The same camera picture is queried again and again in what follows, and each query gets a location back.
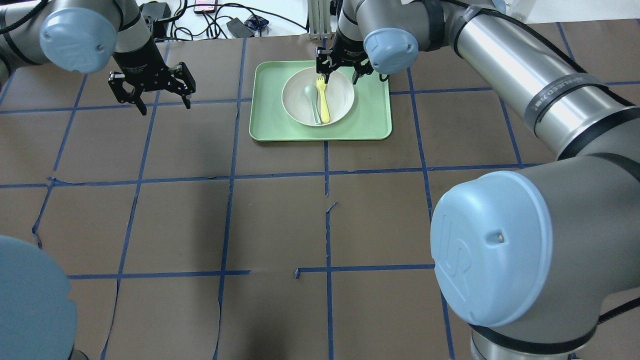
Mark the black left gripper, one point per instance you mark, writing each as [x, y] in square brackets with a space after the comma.
[140, 59]

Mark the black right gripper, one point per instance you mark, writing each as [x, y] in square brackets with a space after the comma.
[348, 49]

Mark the cream round plate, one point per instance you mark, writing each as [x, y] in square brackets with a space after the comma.
[340, 95]

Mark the yellow plastic fork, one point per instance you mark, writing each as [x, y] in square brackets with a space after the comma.
[321, 86]

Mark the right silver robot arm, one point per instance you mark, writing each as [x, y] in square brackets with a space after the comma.
[449, 127]

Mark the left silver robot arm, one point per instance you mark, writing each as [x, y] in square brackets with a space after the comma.
[82, 36]

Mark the light green plastic spoon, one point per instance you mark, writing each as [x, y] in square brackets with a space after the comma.
[312, 96]

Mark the light green plastic tray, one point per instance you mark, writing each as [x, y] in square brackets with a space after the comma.
[282, 112]

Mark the black smartphone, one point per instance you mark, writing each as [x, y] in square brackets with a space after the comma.
[205, 6]

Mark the black power adapter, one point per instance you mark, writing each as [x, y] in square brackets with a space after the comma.
[238, 29]

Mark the aluminium frame post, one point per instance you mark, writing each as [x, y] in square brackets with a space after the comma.
[319, 19]

